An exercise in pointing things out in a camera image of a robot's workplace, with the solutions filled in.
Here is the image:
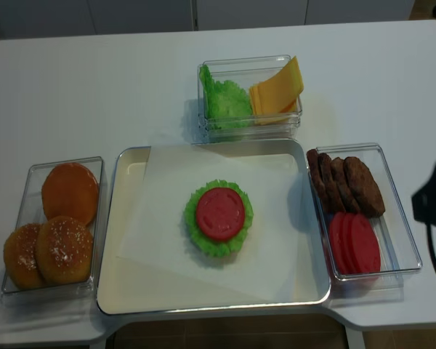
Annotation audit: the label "red tomato slice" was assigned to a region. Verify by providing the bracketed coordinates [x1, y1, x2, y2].
[328, 212, 347, 274]
[340, 213, 355, 275]
[195, 187, 246, 242]
[347, 214, 381, 273]

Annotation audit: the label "green lettuce leaf on tray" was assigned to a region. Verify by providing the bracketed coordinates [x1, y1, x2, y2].
[184, 180, 254, 257]

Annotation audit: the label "green lettuce leaves in container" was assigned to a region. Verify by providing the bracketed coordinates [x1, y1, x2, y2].
[199, 65, 252, 129]

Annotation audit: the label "clear lettuce and cheese container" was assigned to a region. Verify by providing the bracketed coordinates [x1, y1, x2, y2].
[198, 55, 302, 142]

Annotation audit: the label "yellow cheese slice stack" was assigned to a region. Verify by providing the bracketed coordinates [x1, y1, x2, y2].
[249, 85, 297, 125]

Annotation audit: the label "leaning yellow cheese slice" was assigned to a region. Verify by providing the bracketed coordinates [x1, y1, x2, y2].
[257, 57, 304, 97]

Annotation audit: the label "brown meat patty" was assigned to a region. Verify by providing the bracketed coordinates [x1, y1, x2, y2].
[307, 149, 331, 214]
[318, 153, 346, 213]
[330, 157, 361, 214]
[343, 156, 385, 218]

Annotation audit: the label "white paper sheet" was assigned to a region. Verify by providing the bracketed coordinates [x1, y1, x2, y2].
[119, 139, 317, 301]

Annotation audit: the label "white serving tray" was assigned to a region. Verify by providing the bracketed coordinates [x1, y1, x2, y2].
[97, 145, 331, 316]

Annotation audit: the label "flat brown bun bottom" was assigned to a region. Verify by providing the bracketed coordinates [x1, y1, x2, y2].
[41, 162, 99, 226]

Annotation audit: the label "clear patty and tomato container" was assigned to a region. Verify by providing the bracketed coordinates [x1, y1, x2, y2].
[307, 143, 422, 292]

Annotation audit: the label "sesame bun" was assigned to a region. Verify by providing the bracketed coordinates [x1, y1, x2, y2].
[3, 223, 46, 289]
[35, 216, 94, 285]

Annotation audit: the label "clear bun container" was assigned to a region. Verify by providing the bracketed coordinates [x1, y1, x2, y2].
[1, 156, 107, 302]

